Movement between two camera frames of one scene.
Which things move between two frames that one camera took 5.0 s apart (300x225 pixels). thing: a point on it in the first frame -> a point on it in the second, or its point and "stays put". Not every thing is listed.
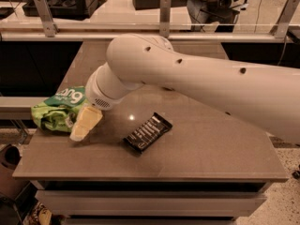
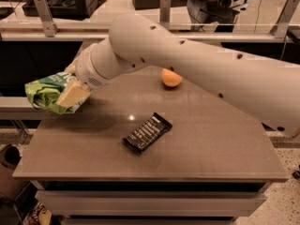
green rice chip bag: (58, 112) -> (44, 92)
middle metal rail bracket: (165, 8) stays put
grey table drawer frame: (150, 202) stays put
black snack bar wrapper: (148, 133) stays put
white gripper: (95, 97) -> (84, 68)
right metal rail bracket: (280, 29) stays put
